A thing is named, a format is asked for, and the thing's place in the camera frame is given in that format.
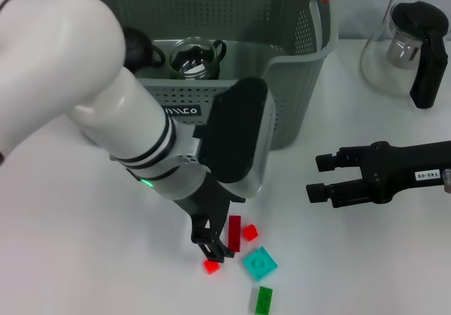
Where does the small red toy brick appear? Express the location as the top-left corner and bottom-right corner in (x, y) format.
(203, 260), (221, 276)
(242, 223), (259, 242)

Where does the green toy brick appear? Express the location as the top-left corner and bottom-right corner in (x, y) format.
(252, 285), (275, 315)

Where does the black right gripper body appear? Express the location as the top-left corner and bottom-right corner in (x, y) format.
(361, 140), (451, 205)

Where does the dark red long toy brick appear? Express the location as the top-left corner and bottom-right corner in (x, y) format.
(228, 215), (243, 253)

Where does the cyan square toy plate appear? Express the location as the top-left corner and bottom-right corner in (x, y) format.
(242, 246), (279, 282)

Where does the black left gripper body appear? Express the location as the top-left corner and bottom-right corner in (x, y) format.
(174, 172), (247, 231)

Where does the black clay teapot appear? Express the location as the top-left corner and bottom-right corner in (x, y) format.
(121, 26), (167, 70)

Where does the grey perforated storage basket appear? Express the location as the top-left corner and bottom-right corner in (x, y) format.
(58, 0), (340, 150)

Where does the glass pitcher with black handle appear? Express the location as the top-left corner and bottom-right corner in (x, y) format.
(359, 0), (451, 110)

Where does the left wrist camera housing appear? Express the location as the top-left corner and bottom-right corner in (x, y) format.
(192, 77), (276, 198)

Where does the glass teacup with black sleeve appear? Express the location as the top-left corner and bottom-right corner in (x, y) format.
(168, 36), (227, 80)

